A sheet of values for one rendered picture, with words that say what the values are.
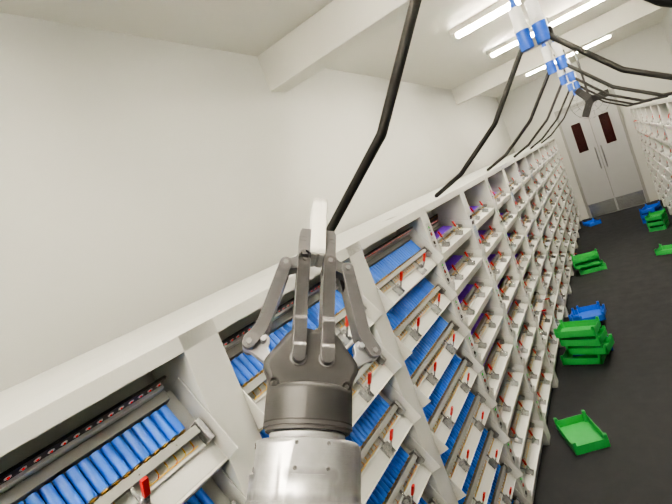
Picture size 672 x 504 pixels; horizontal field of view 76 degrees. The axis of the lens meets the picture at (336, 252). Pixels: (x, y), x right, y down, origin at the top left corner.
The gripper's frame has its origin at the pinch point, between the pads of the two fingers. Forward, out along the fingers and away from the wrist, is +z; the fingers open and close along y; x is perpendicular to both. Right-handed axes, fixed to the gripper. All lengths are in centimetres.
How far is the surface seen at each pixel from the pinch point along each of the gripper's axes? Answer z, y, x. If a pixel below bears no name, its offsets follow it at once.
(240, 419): -10, 8, 62
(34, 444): -18, 42, 50
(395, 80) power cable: 58, -19, 24
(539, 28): 164, -104, 65
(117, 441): -16, 29, 51
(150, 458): -19, 23, 55
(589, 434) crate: 14, -199, 220
